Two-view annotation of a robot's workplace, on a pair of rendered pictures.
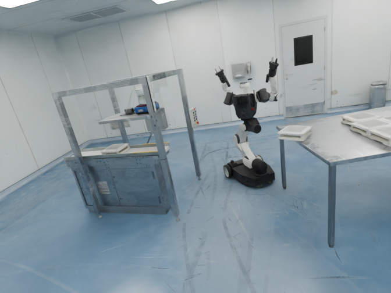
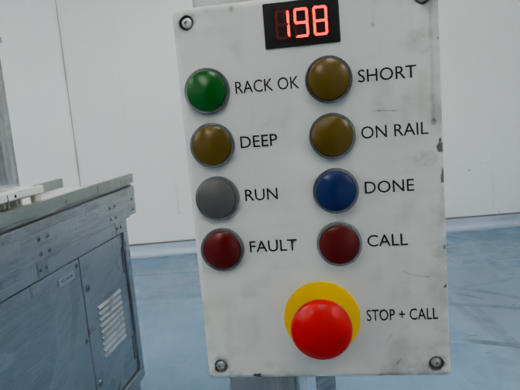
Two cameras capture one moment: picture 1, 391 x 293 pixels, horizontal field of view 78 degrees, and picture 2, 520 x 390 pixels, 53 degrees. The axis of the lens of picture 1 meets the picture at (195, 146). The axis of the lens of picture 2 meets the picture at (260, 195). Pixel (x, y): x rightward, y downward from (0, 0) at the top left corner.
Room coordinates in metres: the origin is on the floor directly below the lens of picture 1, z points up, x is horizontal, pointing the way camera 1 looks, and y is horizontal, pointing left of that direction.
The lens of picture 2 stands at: (3.20, -0.41, 1.01)
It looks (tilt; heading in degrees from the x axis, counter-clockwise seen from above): 8 degrees down; 79
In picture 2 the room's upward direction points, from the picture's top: 5 degrees counter-clockwise
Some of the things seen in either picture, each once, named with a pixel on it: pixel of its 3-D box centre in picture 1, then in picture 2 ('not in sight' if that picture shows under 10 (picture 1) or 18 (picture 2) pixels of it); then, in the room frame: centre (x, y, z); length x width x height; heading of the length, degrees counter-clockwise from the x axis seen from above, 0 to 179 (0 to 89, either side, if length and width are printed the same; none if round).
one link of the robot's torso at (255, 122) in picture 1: (251, 124); not in sight; (2.93, -0.75, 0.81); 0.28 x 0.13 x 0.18; 15
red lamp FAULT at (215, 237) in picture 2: not in sight; (221, 250); (3.24, -0.06, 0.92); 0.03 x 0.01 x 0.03; 160
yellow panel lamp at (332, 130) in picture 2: not in sight; (332, 136); (3.32, -0.09, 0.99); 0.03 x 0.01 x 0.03; 160
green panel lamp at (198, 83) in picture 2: not in sight; (206, 90); (3.24, -0.06, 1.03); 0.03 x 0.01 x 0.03; 160
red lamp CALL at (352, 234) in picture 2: not in sight; (339, 244); (3.32, -0.09, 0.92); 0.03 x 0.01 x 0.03; 160
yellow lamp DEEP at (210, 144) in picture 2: not in sight; (211, 145); (3.24, -0.06, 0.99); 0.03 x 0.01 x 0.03; 160
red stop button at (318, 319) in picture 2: not in sight; (321, 321); (3.30, -0.08, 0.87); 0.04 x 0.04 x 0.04; 70
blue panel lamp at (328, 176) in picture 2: not in sight; (336, 191); (3.32, -0.09, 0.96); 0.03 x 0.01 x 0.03; 160
